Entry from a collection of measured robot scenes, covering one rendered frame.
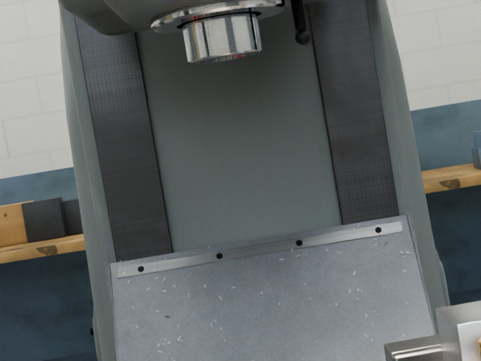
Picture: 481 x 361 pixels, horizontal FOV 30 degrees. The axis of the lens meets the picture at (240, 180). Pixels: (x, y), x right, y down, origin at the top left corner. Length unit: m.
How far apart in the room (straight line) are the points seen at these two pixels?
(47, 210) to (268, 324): 3.49
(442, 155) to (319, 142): 3.94
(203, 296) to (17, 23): 4.09
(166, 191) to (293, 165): 0.14
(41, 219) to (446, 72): 2.22
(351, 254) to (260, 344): 0.13
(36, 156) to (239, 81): 3.99
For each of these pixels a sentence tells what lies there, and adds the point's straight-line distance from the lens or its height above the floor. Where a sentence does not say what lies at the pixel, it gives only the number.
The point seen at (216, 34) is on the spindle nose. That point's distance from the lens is 0.55.
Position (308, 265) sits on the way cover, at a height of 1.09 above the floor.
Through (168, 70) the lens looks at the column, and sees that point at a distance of 0.94.
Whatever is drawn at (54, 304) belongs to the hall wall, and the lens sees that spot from 4.95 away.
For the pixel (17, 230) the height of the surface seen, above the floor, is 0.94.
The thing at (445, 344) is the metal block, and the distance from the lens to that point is 0.61.
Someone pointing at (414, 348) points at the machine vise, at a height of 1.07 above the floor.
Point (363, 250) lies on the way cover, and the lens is 0.94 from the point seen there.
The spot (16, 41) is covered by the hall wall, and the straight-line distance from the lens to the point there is 4.94.
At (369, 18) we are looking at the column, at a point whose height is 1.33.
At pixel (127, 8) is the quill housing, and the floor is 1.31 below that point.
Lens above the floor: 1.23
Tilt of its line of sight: 3 degrees down
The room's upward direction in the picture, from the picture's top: 9 degrees counter-clockwise
